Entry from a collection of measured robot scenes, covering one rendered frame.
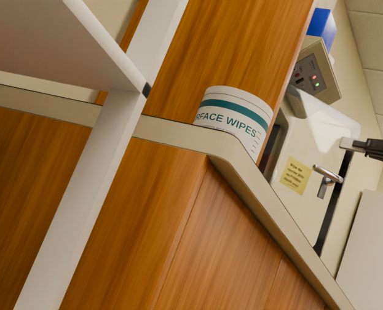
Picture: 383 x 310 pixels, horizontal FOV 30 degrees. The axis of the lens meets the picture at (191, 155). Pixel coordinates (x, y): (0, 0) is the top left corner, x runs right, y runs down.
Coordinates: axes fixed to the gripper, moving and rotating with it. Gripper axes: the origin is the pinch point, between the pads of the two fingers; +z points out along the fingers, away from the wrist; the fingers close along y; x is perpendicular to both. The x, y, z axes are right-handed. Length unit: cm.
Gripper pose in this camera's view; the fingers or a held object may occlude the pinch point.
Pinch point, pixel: (353, 144)
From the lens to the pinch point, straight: 193.9
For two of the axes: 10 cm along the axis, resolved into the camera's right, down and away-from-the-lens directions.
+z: -8.7, -2.0, 4.5
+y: -3.4, -4.0, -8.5
